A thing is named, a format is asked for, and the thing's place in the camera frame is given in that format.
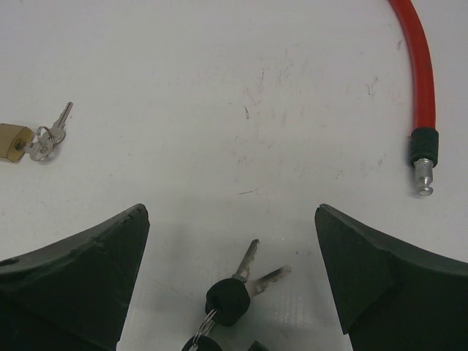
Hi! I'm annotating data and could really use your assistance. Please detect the red cable lock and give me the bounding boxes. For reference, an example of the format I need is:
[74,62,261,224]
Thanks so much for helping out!
[390,0,439,197]

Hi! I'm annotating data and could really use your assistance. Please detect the small padlock silver keys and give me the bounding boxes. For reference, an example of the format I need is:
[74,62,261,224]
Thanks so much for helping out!
[23,102,73,162]

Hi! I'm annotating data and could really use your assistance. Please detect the small brass padlock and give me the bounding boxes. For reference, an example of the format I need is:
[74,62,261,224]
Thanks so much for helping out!
[0,123,34,162]

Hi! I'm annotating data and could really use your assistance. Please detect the orange black padlock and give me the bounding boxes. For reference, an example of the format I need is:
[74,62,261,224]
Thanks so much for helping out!
[248,341,269,351]

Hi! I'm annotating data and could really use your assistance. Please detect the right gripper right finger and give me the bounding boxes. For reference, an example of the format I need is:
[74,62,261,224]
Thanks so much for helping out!
[314,204,467,350]

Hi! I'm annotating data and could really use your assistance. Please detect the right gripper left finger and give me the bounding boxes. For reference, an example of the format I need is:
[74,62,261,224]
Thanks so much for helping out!
[1,204,149,350]

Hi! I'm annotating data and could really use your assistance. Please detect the black head keys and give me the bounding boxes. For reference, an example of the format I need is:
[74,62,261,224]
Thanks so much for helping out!
[181,239,293,351]

